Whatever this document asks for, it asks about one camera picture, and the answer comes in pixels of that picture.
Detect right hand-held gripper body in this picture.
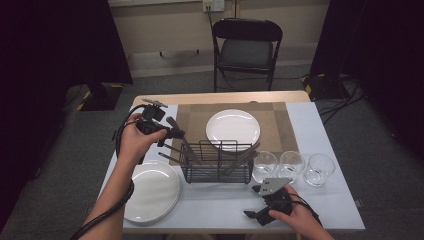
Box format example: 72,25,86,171
255,177,294,227

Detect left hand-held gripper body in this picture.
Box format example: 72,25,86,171
135,97,169,136

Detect clear drinking glass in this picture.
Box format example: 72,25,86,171
303,153,336,187
252,150,279,184
278,150,306,184

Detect black wire cutlery basket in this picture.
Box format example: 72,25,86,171
179,139,255,185

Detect white dinner plate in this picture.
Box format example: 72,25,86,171
205,108,262,153

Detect stack of white plates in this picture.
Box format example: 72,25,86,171
123,160,182,224

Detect person's right hand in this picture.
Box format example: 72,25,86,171
268,184,323,236

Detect person's left hand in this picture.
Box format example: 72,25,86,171
118,113,168,165

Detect black stand base yellow stripes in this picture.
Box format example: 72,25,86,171
75,82,124,112

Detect brown woven placemat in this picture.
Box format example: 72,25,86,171
168,102,299,167

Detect black curtain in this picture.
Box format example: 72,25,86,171
309,0,424,161
0,0,134,231

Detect black folding chair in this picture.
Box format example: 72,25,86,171
212,18,284,93

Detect right hand-held gripper cable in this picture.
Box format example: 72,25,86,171
288,192,323,226

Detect hand-held gripper cable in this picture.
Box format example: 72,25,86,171
69,103,149,240
288,192,323,226

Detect black floor cables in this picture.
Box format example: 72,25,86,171
314,74,366,126

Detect black outlet cable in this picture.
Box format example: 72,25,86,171
206,5,217,34

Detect left hand-held gripper cable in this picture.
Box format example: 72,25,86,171
69,103,149,240

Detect white wall outlet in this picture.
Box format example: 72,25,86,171
202,0,226,13

